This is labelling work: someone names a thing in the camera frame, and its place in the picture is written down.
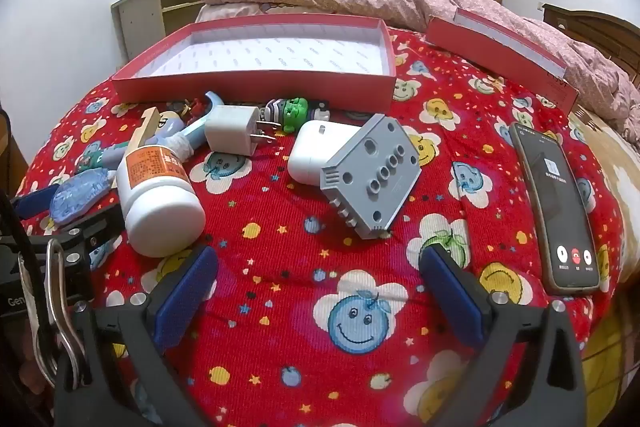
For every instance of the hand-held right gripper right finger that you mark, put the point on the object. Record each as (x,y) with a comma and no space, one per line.
(455,297)

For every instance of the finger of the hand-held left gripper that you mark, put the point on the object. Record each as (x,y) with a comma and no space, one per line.
(32,203)
(95,229)

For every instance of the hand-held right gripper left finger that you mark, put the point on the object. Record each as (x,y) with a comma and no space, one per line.
(182,297)

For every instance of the clear blue oval case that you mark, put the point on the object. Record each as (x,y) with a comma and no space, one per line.
(75,197)

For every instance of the white pill bottle orange label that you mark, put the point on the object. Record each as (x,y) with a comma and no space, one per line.
(160,212)

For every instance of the teal printed lighter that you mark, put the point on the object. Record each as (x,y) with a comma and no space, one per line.
(92,157)

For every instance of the small wooden piece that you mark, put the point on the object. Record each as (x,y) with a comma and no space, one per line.
(147,127)

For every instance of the round wooden chess piece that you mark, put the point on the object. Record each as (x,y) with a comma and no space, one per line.
(161,121)

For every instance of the light blue plastic hook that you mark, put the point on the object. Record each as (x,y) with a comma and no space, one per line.
(200,127)

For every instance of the grey block with holes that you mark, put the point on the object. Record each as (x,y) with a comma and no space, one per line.
(370,167)

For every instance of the small red toy figure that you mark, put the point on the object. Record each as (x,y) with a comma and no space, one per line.
(197,107)

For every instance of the white wall charger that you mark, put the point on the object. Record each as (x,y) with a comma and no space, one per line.
(227,127)

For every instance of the white earbuds case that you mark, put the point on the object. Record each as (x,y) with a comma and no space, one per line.
(312,152)

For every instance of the red cardboard box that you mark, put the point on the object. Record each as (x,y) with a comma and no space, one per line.
(250,89)

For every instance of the brown wooden cabinet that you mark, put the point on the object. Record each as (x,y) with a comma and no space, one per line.
(17,157)

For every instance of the silver carabiner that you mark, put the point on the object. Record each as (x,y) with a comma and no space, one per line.
(63,309)

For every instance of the red smiley printed blanket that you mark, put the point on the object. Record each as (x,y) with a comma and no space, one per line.
(300,307)

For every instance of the black remote control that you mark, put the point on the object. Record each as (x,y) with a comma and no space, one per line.
(555,207)

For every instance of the beige wooden shelf unit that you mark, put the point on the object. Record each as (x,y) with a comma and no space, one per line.
(140,22)

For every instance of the red cardboard box lid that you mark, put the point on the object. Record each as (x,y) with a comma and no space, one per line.
(500,57)

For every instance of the dark wooden headboard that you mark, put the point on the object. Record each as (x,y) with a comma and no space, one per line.
(600,32)

